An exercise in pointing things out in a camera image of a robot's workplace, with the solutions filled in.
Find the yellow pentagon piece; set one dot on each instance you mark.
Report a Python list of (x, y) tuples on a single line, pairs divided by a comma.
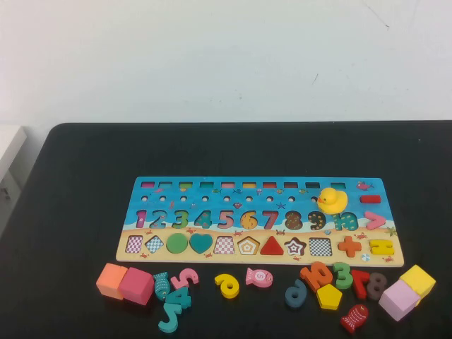
[(329, 296)]

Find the blue wooden number puzzle board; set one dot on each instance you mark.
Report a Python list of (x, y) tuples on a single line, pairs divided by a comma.
[(212, 205)]

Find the teal heart piece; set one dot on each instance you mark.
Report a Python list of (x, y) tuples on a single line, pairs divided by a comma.
[(201, 242)]

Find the green circle piece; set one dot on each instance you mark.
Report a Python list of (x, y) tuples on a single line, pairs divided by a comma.
[(177, 243)]

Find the red triangle piece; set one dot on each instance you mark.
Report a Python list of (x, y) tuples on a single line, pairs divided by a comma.
[(272, 248)]

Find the pink number five piece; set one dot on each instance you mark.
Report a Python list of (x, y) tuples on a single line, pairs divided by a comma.
[(178, 281)]

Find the yellow number six piece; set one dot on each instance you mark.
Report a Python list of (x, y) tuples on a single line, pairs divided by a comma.
[(233, 291)]

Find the orange number ten piece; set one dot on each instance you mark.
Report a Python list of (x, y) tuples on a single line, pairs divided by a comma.
[(307, 273)]

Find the teal number four piece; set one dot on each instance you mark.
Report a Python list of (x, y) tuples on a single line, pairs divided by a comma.
[(183, 300)]

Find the orange plus sign piece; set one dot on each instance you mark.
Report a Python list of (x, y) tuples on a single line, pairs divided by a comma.
[(349, 246)]

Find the slate blue number nine piece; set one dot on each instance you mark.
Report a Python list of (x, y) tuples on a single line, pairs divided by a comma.
[(290, 300)]

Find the red minus sign piece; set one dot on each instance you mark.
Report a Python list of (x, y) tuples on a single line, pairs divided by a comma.
[(370, 199)]

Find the teal hook-shaped number piece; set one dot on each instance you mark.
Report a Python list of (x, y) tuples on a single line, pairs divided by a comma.
[(173, 314)]

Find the pink greater-than sign piece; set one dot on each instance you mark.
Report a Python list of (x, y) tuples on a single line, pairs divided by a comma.
[(379, 220)]

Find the green number three piece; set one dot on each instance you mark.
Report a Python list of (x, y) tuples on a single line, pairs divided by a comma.
[(347, 279)]

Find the yellow equals sign piece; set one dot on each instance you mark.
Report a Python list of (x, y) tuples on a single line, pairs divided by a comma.
[(374, 247)]

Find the red number seven piece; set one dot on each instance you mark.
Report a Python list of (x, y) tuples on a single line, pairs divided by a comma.
[(360, 286)]

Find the yellow rubber duck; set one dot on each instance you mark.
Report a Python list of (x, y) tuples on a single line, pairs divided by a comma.
[(333, 203)]

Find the pink wooden fish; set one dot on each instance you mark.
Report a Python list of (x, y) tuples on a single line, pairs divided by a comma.
[(259, 277)]

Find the teal wooden fish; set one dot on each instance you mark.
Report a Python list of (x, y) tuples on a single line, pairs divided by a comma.
[(161, 286)]

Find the magenta foam cube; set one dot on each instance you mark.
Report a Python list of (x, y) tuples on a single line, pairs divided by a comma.
[(136, 286)]

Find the orange foam cube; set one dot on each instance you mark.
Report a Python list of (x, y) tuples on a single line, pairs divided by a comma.
[(109, 279)]

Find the dark purple number eight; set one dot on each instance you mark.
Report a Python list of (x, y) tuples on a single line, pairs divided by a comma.
[(376, 286)]

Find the red wooden fish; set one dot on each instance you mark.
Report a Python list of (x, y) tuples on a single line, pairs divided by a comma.
[(355, 318)]

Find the lilac foam cube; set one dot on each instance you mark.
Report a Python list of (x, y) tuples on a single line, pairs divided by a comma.
[(399, 298)]

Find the yellow foam cube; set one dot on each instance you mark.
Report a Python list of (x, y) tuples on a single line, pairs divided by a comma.
[(418, 277)]

